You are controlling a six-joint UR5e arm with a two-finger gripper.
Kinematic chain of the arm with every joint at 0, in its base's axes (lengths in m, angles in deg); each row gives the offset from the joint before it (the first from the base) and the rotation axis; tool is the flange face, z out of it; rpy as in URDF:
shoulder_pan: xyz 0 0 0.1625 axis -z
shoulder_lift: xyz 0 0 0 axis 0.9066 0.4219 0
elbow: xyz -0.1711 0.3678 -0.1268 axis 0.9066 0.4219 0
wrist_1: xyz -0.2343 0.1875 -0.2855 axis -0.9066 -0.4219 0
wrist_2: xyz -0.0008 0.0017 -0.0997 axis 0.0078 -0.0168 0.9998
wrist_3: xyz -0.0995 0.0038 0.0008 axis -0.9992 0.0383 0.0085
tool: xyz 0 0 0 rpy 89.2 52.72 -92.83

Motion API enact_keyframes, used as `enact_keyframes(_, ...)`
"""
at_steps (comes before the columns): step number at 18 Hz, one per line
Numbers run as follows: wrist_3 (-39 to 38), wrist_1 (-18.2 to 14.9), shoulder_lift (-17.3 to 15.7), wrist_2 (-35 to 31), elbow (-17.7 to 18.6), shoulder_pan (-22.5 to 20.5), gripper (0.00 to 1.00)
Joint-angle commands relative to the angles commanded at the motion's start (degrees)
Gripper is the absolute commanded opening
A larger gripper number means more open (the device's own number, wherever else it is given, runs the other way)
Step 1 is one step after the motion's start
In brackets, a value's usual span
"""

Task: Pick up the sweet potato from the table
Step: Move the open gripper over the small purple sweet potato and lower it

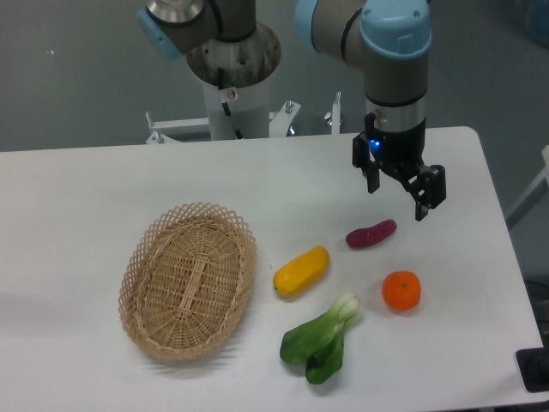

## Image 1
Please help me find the woven wicker basket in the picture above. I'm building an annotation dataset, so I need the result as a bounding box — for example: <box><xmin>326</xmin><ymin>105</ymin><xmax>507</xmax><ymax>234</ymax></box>
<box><xmin>118</xmin><ymin>203</ymin><xmax>256</xmax><ymax>361</ymax></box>

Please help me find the orange mandarin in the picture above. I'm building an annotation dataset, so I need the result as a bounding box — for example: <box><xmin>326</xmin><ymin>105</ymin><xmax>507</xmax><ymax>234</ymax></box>
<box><xmin>382</xmin><ymin>270</ymin><xmax>422</xmax><ymax>312</ymax></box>

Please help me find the green bok choy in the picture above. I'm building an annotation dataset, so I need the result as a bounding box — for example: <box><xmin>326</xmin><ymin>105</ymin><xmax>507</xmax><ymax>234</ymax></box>
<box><xmin>279</xmin><ymin>294</ymin><xmax>363</xmax><ymax>385</ymax></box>

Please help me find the yellow mango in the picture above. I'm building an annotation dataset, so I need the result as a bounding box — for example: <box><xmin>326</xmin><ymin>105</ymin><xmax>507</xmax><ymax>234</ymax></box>
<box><xmin>273</xmin><ymin>245</ymin><xmax>330</xmax><ymax>299</ymax></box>

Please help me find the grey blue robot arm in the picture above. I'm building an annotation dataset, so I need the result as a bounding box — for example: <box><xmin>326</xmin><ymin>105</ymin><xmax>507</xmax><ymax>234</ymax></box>
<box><xmin>137</xmin><ymin>1</ymin><xmax>446</xmax><ymax>220</ymax></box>

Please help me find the white frame at right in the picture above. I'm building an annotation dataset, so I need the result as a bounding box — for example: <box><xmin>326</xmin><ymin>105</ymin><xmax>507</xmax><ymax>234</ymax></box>
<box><xmin>504</xmin><ymin>146</ymin><xmax>548</xmax><ymax>230</ymax></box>

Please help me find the black box at table edge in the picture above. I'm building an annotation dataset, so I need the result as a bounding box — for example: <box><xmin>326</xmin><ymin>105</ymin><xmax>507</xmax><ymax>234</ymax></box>
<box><xmin>516</xmin><ymin>348</ymin><xmax>548</xmax><ymax>393</ymax></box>

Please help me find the white metal base frame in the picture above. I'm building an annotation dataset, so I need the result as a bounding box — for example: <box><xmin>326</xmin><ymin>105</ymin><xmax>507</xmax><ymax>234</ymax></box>
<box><xmin>145</xmin><ymin>93</ymin><xmax>343</xmax><ymax>144</ymax></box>

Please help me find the purple sweet potato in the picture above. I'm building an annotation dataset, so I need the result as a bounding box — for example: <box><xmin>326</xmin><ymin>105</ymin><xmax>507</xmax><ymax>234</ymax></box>
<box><xmin>346</xmin><ymin>219</ymin><xmax>397</xmax><ymax>249</ymax></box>

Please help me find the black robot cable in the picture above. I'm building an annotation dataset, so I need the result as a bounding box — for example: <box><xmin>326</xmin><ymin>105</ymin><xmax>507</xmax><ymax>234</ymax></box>
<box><xmin>216</xmin><ymin>67</ymin><xmax>246</xmax><ymax>141</ymax></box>

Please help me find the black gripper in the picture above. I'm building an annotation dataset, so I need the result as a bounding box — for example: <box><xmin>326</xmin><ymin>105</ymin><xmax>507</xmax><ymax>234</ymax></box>
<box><xmin>352</xmin><ymin>116</ymin><xmax>446</xmax><ymax>221</ymax></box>

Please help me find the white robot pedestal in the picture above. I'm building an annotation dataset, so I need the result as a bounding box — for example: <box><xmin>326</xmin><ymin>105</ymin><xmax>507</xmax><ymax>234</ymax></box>
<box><xmin>184</xmin><ymin>25</ymin><xmax>281</xmax><ymax>141</ymax></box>

